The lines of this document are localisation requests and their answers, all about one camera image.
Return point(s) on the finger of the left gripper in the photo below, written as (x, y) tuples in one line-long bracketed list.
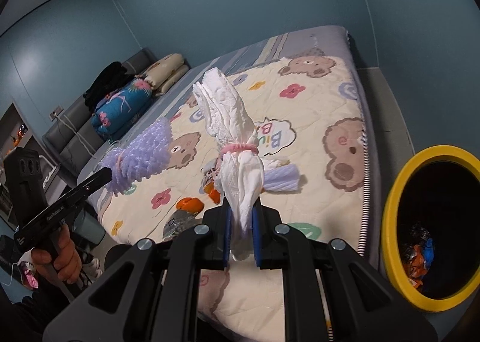
[(93, 183)]

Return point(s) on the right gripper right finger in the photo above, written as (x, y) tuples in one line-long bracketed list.
[(331, 292)]

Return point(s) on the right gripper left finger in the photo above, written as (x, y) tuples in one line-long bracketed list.
[(151, 292)]

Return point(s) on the purple foam net bundle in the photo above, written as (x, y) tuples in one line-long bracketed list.
[(146, 155)]

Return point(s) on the orange snack wrapper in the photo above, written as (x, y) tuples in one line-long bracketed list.
[(415, 266)]

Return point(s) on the blue plastic bag trash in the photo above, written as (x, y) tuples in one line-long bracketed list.
[(428, 251)]

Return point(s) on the orange mandarin peel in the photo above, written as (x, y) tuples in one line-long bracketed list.
[(191, 205)]

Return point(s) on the pink grey cloth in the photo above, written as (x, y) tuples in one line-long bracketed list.
[(209, 173)]

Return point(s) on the white tissue bundle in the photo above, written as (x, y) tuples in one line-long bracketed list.
[(240, 171)]

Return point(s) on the yellow rimmed trash bin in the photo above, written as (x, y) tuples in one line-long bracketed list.
[(435, 195)]

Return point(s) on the person's left hand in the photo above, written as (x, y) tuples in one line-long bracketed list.
[(67, 262)]

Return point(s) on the grey padded headboard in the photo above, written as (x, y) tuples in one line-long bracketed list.
[(71, 139)]

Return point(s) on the blue floral folded duvet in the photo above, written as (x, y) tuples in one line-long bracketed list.
[(118, 112)]

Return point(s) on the white shelf unit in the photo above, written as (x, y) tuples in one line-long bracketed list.
[(16, 133)]

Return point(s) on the black clothing pile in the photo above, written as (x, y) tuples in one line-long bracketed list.
[(113, 77)]

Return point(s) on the cream folded blanket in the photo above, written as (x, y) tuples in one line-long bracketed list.
[(164, 73)]

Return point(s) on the wall power socket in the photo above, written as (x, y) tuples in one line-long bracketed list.
[(55, 113)]

